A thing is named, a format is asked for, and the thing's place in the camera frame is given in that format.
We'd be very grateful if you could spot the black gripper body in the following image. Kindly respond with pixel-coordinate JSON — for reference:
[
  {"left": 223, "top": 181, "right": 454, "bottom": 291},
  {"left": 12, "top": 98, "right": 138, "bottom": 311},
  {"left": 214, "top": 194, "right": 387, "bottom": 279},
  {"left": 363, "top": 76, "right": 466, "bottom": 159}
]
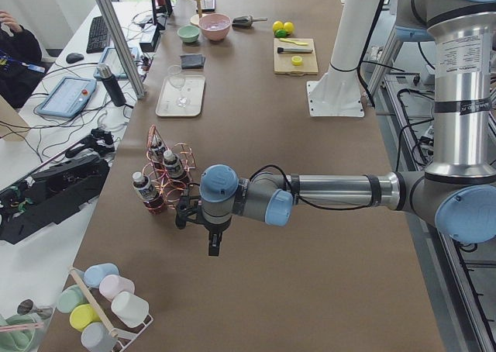
[{"left": 208, "top": 229, "right": 222, "bottom": 247}]

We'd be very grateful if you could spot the copper wire bottle basket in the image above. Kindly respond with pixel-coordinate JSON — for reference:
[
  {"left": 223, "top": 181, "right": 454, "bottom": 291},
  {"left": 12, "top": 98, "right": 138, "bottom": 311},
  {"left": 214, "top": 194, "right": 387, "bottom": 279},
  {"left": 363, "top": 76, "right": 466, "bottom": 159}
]
[{"left": 142, "top": 125, "right": 196, "bottom": 214}]

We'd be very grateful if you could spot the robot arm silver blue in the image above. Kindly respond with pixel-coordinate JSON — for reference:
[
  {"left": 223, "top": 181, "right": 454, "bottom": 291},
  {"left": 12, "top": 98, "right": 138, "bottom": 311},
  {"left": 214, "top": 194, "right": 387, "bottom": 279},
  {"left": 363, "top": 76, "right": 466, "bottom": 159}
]
[{"left": 198, "top": 0, "right": 495, "bottom": 256}]

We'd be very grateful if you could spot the tea bottle middle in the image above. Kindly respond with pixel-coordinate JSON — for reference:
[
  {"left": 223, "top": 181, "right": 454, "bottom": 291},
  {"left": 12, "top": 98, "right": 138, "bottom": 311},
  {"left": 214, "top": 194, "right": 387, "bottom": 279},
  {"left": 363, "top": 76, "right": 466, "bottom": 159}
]
[{"left": 164, "top": 150, "right": 188, "bottom": 187}]

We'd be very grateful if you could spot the tea bottle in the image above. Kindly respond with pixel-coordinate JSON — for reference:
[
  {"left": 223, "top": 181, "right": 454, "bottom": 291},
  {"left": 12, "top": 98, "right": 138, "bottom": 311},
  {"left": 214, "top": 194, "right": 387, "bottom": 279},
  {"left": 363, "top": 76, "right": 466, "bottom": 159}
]
[
  {"left": 164, "top": 150, "right": 188, "bottom": 187},
  {"left": 132, "top": 171, "right": 165, "bottom": 215},
  {"left": 150, "top": 139, "right": 167, "bottom": 169}
]

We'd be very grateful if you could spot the tea bottle front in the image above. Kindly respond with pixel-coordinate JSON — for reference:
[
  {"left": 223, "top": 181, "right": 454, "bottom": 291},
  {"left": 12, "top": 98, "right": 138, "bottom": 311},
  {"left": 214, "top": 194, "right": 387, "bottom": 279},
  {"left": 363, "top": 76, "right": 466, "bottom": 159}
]
[{"left": 132, "top": 171, "right": 165, "bottom": 215}]

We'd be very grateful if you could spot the tea bottle rear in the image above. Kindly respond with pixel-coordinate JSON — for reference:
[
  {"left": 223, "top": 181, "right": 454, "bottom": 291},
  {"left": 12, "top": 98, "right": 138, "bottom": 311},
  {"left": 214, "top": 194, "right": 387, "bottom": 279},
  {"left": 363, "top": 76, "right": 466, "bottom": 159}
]
[{"left": 150, "top": 139, "right": 167, "bottom": 169}]

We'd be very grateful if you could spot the white cup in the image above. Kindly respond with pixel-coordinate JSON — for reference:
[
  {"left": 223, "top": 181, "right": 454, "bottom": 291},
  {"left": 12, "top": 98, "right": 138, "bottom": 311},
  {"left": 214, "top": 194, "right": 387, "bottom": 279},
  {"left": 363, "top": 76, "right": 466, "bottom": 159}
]
[{"left": 111, "top": 292, "right": 150, "bottom": 328}]

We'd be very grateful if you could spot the pink cup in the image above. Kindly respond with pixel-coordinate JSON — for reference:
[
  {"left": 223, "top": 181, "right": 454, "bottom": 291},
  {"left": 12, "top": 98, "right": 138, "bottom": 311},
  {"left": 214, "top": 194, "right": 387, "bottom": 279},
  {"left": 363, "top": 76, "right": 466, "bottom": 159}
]
[{"left": 98, "top": 274, "right": 136, "bottom": 301}]

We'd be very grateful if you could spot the blue cup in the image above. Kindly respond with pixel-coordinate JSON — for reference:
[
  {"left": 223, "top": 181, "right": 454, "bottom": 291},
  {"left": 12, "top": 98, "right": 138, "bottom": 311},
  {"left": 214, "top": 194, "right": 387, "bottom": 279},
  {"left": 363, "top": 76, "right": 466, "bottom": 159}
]
[{"left": 83, "top": 263, "right": 119, "bottom": 288}]

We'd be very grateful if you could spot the cream rabbit serving tray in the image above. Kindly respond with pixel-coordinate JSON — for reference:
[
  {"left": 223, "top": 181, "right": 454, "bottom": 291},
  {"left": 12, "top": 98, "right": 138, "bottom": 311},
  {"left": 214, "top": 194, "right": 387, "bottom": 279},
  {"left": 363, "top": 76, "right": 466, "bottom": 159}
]
[{"left": 155, "top": 75, "right": 205, "bottom": 117}]

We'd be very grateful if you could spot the grey cup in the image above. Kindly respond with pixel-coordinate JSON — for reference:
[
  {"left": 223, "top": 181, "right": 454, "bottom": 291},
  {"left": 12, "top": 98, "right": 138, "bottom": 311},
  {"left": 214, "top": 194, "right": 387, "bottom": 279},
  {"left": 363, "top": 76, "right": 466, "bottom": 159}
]
[{"left": 81, "top": 323, "right": 117, "bottom": 352}]

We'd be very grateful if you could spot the yellow cup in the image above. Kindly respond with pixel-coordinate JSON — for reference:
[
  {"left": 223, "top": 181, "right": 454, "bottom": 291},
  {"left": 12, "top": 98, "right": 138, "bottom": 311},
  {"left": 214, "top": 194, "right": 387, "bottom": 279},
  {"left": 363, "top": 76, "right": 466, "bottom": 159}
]
[{"left": 69, "top": 303, "right": 101, "bottom": 332}]

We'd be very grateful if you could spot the green cup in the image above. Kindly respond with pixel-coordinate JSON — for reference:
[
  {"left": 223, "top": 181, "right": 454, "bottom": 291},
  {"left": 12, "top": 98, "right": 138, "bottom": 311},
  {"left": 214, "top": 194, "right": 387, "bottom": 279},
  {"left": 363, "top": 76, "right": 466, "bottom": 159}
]
[{"left": 56, "top": 285, "right": 88, "bottom": 313}]

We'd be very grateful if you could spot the clear wine glass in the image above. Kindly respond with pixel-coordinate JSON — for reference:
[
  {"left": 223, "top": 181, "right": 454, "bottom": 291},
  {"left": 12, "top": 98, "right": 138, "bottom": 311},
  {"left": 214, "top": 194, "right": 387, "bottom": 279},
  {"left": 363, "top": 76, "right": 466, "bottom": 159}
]
[{"left": 167, "top": 65, "right": 190, "bottom": 108}]

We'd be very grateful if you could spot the black equipment case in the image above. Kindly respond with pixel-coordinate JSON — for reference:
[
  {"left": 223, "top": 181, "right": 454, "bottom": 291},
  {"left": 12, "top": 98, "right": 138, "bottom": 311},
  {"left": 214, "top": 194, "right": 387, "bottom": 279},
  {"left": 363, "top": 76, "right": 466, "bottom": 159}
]
[{"left": 1, "top": 128, "right": 115, "bottom": 244}]

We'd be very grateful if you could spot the folded grey cloth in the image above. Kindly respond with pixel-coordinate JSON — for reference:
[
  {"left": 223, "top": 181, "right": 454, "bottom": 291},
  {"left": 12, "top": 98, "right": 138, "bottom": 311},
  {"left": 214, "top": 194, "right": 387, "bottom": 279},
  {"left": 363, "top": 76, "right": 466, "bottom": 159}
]
[{"left": 181, "top": 53, "right": 205, "bottom": 69}]

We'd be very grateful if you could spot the wooden cutting board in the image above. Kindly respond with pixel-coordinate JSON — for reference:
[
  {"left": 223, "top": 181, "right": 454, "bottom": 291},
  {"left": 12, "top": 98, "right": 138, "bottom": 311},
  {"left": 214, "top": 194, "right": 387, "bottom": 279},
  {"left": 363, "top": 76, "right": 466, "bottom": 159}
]
[{"left": 274, "top": 38, "right": 319, "bottom": 75}]

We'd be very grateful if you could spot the half lemon slice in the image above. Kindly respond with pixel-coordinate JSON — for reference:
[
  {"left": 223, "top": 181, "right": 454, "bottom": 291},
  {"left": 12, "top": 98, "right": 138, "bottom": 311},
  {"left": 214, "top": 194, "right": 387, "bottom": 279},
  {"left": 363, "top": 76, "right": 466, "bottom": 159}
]
[{"left": 291, "top": 56, "right": 303, "bottom": 66}]

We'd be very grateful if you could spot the steel muddler black tip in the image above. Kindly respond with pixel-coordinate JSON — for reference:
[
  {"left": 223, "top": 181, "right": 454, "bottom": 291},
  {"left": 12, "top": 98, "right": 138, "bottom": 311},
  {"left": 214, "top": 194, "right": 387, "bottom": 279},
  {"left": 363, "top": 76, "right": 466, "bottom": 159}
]
[{"left": 276, "top": 47, "right": 313, "bottom": 54}]

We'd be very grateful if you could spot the black thermos bottle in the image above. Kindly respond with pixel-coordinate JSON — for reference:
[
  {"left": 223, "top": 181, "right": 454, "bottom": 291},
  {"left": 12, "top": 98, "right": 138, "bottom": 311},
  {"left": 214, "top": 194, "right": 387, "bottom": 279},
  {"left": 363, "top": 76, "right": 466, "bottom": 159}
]
[{"left": 97, "top": 63, "right": 126, "bottom": 107}]

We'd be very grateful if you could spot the mint green bowl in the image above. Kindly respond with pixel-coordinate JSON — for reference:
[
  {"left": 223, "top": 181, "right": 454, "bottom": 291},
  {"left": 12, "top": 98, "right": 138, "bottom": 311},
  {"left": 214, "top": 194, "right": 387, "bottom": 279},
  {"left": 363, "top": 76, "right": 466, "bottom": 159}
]
[{"left": 177, "top": 25, "right": 200, "bottom": 43}]

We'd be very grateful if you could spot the blue teach pendant near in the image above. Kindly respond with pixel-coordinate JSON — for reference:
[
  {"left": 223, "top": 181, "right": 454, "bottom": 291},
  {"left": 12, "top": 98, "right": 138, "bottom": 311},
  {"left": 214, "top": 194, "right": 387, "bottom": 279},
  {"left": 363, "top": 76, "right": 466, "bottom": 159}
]
[{"left": 36, "top": 77, "right": 97, "bottom": 119}]

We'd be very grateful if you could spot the blue teach pendant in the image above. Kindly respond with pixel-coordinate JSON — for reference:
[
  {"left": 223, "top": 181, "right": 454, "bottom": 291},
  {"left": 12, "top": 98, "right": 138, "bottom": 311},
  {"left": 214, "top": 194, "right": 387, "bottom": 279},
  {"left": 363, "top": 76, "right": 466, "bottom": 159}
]
[
  {"left": 99, "top": 47, "right": 140, "bottom": 81},
  {"left": 36, "top": 77, "right": 97, "bottom": 119}
]

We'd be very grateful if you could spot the yellow plastic knife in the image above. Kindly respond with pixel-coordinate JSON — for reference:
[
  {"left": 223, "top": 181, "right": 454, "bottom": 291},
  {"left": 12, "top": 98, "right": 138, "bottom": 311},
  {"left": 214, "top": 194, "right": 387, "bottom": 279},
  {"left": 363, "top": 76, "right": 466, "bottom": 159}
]
[{"left": 279, "top": 38, "right": 308, "bottom": 46}]

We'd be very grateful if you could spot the blue teach pendant far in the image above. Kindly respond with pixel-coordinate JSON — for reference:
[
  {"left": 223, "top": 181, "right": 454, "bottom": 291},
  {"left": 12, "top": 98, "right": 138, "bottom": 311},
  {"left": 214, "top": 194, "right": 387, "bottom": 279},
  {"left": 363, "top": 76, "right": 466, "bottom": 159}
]
[{"left": 99, "top": 47, "right": 140, "bottom": 81}]

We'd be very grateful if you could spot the pink bowl with ice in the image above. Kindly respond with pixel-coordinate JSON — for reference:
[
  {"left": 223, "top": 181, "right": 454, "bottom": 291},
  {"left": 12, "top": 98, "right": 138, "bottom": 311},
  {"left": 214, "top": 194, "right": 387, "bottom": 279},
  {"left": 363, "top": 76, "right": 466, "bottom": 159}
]
[{"left": 198, "top": 13, "right": 232, "bottom": 41}]

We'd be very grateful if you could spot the steel ice scoop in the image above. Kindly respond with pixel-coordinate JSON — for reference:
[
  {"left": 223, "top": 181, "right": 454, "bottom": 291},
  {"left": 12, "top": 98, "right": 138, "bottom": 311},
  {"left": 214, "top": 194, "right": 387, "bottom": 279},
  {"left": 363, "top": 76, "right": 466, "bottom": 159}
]
[{"left": 232, "top": 16, "right": 267, "bottom": 29}]

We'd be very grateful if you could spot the black keyboard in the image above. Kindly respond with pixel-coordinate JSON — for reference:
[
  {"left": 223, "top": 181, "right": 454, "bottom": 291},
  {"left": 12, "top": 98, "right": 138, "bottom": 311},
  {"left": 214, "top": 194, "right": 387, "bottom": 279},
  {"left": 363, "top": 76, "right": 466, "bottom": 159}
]
[{"left": 86, "top": 16, "right": 110, "bottom": 53}]

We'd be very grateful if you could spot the black computer mouse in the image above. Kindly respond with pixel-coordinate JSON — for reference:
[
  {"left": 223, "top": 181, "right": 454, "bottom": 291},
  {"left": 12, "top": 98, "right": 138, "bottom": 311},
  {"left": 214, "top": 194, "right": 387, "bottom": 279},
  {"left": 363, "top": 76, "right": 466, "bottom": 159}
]
[{"left": 66, "top": 53, "right": 84, "bottom": 64}]

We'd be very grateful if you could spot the seated person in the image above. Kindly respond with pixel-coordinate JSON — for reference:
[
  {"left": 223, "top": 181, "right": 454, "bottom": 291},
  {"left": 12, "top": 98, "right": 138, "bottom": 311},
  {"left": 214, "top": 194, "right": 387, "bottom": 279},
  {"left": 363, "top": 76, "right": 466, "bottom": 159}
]
[{"left": 1, "top": 10, "right": 46, "bottom": 109}]

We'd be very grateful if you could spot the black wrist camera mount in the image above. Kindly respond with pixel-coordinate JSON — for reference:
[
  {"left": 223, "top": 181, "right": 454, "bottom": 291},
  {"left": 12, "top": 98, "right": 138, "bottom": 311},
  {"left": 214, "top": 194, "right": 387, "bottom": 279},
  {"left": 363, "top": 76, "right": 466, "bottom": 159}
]
[{"left": 175, "top": 188, "right": 204, "bottom": 229}]

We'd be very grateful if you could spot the white wire cup rack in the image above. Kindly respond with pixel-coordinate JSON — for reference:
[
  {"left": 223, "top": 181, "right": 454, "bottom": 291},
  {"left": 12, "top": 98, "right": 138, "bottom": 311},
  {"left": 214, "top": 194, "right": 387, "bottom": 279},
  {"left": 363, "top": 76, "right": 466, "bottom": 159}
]
[{"left": 69, "top": 267, "right": 154, "bottom": 351}]

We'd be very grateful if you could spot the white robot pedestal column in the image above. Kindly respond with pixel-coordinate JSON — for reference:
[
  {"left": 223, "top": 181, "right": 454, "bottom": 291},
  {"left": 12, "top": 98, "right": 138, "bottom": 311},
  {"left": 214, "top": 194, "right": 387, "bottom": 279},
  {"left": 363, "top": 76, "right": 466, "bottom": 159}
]
[{"left": 307, "top": 0, "right": 384, "bottom": 118}]

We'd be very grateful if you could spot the aluminium frame post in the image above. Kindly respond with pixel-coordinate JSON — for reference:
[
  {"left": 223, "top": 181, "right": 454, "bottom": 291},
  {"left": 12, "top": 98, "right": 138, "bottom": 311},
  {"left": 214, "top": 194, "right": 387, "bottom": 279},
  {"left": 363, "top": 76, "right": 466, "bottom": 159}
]
[{"left": 95, "top": 0, "right": 146, "bottom": 99}]

